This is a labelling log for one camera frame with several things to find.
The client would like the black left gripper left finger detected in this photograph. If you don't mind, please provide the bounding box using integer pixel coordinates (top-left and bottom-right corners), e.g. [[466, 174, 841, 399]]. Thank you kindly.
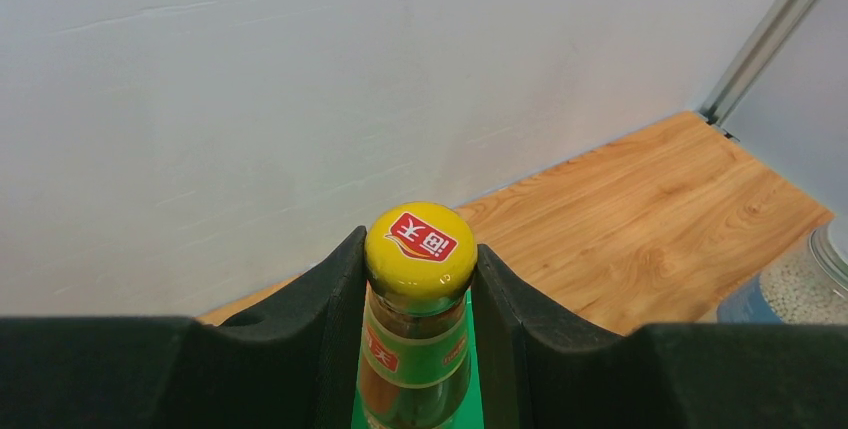
[[1, 227, 366, 428]]

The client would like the yellow cap sauce bottle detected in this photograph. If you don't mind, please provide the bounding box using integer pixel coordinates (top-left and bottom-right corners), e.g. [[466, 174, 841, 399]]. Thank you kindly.
[[357, 202, 478, 428]]

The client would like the silver lid spice jar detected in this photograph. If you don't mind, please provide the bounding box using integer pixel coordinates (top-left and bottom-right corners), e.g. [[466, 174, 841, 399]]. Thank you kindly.
[[702, 216, 847, 325]]

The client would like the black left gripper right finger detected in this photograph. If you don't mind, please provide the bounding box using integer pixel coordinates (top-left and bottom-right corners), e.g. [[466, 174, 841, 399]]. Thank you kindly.
[[474, 245, 847, 428]]

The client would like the green plastic triple bin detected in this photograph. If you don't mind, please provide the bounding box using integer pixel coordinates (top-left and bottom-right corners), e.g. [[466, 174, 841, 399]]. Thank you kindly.
[[351, 294, 483, 428]]

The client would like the right aluminium corner post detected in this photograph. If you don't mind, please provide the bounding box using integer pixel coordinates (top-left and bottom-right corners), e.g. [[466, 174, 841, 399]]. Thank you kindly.
[[697, 0, 817, 142]]

